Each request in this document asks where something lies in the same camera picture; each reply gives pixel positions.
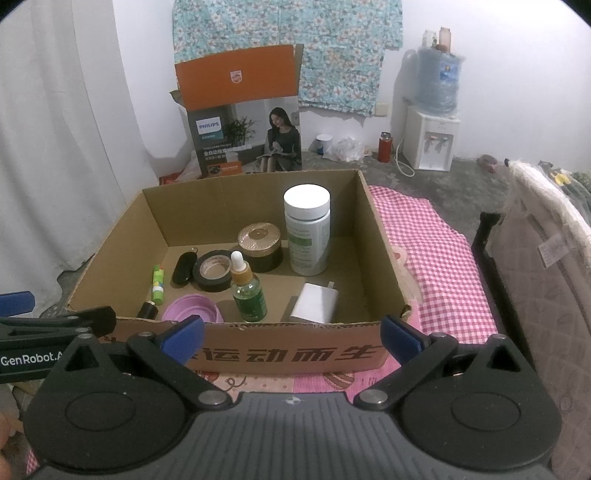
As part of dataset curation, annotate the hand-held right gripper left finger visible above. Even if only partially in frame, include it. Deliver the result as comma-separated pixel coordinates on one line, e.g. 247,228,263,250
51,315,234,411

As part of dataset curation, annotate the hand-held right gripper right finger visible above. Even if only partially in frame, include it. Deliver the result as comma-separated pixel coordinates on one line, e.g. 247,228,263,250
355,315,536,411

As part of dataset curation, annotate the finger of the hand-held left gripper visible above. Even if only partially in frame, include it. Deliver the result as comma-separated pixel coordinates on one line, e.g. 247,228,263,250
0,292,117,345

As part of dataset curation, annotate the purple collapsible cup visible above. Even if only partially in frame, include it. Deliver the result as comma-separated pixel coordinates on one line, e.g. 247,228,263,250
161,295,225,324

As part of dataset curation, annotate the green lip balm tube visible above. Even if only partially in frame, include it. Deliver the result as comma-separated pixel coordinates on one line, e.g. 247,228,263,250
151,264,166,306

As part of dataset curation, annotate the black tape roll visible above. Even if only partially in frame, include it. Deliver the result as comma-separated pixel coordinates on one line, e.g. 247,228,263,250
192,250,234,293

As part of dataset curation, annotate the black key fob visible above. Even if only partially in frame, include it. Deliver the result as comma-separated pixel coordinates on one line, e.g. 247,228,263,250
171,248,199,286

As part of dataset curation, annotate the green dropper bottle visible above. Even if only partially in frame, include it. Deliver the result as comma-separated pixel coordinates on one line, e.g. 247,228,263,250
229,250,269,323

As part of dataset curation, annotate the white charger plug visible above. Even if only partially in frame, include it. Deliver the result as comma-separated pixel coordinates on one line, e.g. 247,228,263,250
289,280,341,324

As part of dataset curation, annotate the brown cardboard box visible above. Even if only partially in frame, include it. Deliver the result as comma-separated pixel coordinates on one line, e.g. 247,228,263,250
65,168,413,376

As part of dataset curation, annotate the gold lid cosmetic jar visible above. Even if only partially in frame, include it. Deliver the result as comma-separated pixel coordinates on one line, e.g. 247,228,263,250
237,222,284,273

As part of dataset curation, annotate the white supplement bottle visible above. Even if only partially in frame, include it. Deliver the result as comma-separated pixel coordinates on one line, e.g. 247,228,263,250
283,185,332,277

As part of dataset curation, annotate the red checked tablecloth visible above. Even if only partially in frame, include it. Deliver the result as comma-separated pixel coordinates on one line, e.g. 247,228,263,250
191,185,500,394

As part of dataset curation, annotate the white plastic bag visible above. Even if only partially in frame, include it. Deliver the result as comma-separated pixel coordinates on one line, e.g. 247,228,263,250
325,136,366,162

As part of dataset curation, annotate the white fluffy blanket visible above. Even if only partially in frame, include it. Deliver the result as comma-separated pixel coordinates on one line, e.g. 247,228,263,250
503,158,591,278

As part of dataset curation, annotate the white water dispenser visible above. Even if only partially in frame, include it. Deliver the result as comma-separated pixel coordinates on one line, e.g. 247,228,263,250
403,106,461,172

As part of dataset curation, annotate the white curtain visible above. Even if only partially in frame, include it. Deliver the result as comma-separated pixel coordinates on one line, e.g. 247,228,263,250
0,0,160,282

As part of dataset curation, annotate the green blanket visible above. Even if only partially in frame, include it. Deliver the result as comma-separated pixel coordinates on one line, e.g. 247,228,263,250
536,161,591,215

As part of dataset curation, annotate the orange printed carton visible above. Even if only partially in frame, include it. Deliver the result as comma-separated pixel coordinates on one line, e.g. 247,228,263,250
168,44,305,179

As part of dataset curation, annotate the grey padded bed frame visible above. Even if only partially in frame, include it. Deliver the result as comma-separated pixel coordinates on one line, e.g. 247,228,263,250
471,210,591,480

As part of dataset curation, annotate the white power cable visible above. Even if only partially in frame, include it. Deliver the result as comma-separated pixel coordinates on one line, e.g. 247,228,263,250
392,137,417,179

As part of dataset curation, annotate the floral wall cloth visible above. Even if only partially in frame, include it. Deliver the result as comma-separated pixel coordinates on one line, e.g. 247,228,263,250
172,0,404,117

